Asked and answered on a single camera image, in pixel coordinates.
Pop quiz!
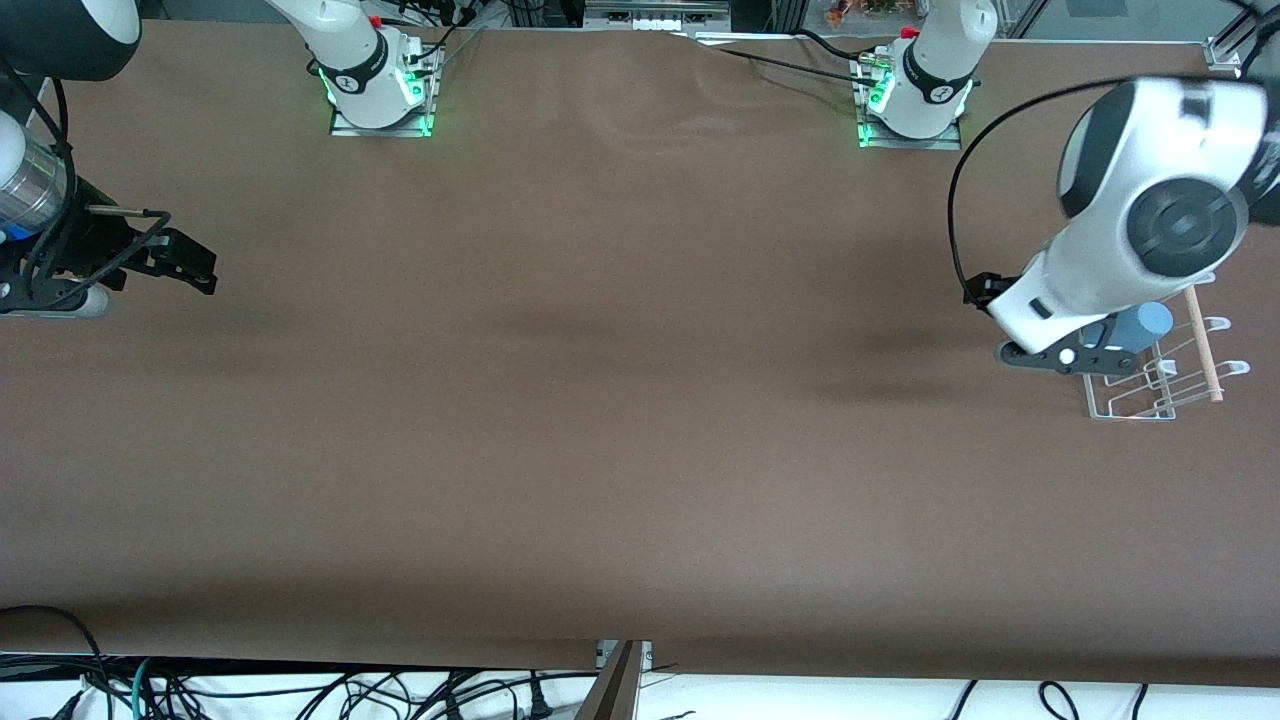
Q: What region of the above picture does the blue cup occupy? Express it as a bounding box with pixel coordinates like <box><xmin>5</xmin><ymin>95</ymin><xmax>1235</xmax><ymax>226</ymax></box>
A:
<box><xmin>1105</xmin><ymin>302</ymin><xmax>1174</xmax><ymax>353</ymax></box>

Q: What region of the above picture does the orange colourful object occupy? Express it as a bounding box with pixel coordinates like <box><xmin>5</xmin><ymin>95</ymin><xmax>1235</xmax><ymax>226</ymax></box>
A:
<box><xmin>825</xmin><ymin>0</ymin><xmax>926</xmax><ymax>26</ymax></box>

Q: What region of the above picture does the brown table cover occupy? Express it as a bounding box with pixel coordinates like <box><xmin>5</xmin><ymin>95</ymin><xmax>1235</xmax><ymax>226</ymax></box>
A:
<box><xmin>0</xmin><ymin>18</ymin><xmax>1280</xmax><ymax>691</ymax></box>

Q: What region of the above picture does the grey device box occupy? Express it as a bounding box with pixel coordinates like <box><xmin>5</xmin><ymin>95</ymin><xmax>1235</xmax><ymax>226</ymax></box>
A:
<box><xmin>585</xmin><ymin>0</ymin><xmax>731</xmax><ymax>31</ymax></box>

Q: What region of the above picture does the brown table support beam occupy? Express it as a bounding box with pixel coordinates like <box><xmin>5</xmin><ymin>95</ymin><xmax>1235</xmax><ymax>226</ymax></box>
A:
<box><xmin>575</xmin><ymin>640</ymin><xmax>646</xmax><ymax>720</ymax></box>

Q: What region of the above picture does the right arm black wrist cable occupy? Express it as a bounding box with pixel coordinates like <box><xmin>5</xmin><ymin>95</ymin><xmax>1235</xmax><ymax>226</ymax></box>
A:
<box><xmin>0</xmin><ymin>50</ymin><xmax>173</xmax><ymax>311</ymax></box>

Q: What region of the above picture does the white wire dish rack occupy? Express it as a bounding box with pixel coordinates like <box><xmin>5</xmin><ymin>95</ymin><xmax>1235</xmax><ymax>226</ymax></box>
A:
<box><xmin>1082</xmin><ymin>270</ymin><xmax>1253</xmax><ymax>421</ymax></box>

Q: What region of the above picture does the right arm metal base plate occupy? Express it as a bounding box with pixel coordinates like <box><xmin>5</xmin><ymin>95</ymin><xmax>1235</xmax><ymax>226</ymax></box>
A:
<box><xmin>330</xmin><ymin>40</ymin><xmax>438</xmax><ymax>139</ymax></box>

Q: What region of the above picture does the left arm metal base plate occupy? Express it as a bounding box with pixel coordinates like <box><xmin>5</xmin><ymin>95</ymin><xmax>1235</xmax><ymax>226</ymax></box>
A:
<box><xmin>855</xmin><ymin>50</ymin><xmax>964</xmax><ymax>151</ymax></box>

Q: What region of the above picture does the aluminium corner bracket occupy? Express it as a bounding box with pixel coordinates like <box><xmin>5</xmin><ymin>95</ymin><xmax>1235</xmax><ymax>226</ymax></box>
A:
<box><xmin>1203</xmin><ymin>10</ymin><xmax>1261</xmax><ymax>71</ymax></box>

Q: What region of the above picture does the black looped cable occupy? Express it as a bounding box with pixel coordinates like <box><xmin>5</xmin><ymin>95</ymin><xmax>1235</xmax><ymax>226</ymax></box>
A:
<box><xmin>0</xmin><ymin>604</ymin><xmax>106</xmax><ymax>691</ymax></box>

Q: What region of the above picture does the short black cable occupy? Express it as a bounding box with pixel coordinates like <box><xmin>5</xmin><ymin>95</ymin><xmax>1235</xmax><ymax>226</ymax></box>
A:
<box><xmin>793</xmin><ymin>28</ymin><xmax>881</xmax><ymax>63</ymax></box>

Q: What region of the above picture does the long black cable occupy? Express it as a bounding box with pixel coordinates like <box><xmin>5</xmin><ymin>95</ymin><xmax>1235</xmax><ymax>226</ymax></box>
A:
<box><xmin>688</xmin><ymin>38</ymin><xmax>886</xmax><ymax>86</ymax></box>

